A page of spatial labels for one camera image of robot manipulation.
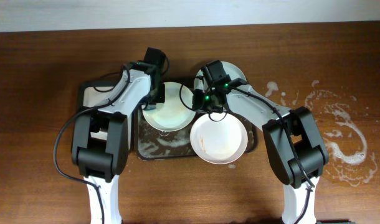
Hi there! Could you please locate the white plate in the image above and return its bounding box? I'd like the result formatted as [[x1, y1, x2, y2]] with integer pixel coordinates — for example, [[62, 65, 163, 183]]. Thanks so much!
[[142, 82, 196, 132], [189, 113, 248, 165]]

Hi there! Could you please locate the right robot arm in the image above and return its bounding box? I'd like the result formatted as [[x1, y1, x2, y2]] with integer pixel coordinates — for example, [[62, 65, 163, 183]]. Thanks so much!
[[191, 60, 329, 223]]

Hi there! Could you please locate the yellow green sponge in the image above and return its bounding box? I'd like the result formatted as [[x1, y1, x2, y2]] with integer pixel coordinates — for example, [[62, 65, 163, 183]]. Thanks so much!
[[143, 105, 156, 111]]

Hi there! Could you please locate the pale blue plate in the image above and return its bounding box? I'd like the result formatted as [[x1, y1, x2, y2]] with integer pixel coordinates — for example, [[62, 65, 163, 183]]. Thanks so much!
[[192, 60, 248, 95]]

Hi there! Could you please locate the black soapy water tray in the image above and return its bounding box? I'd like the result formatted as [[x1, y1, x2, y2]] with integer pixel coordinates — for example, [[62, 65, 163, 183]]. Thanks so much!
[[76, 80, 135, 157]]

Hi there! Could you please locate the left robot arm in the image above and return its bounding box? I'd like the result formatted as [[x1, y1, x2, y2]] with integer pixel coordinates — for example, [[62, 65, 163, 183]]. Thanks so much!
[[72, 47, 169, 223]]

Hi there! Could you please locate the white plate front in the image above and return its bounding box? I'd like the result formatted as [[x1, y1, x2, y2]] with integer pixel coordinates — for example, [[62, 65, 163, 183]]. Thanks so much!
[[189, 113, 248, 165]]

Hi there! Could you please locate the dark brown serving tray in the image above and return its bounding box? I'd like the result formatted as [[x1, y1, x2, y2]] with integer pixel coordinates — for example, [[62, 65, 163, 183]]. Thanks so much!
[[133, 77, 259, 161]]

